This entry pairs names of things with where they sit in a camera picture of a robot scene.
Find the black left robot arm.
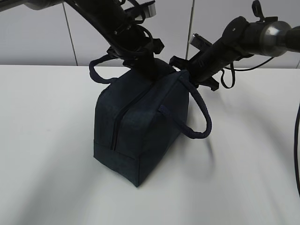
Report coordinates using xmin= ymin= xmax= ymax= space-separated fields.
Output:
xmin=66 ymin=0 xmax=164 ymax=84

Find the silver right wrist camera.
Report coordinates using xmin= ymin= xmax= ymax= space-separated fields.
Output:
xmin=189 ymin=33 xmax=212 ymax=51

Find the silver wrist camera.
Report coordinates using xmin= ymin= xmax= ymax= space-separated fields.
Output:
xmin=122 ymin=0 xmax=157 ymax=19
xmin=189 ymin=33 xmax=212 ymax=51

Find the dark navy fabric bag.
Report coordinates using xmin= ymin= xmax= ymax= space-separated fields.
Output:
xmin=89 ymin=55 xmax=212 ymax=187

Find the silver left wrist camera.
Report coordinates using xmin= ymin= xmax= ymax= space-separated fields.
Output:
xmin=122 ymin=0 xmax=157 ymax=19

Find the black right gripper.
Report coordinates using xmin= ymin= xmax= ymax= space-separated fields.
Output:
xmin=169 ymin=56 xmax=219 ymax=91

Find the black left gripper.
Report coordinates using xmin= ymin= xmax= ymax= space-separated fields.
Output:
xmin=106 ymin=35 xmax=164 ymax=81

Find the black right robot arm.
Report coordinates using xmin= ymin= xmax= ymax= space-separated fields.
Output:
xmin=169 ymin=16 xmax=300 ymax=91

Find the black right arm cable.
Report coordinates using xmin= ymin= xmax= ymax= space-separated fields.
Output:
xmin=220 ymin=0 xmax=300 ymax=202

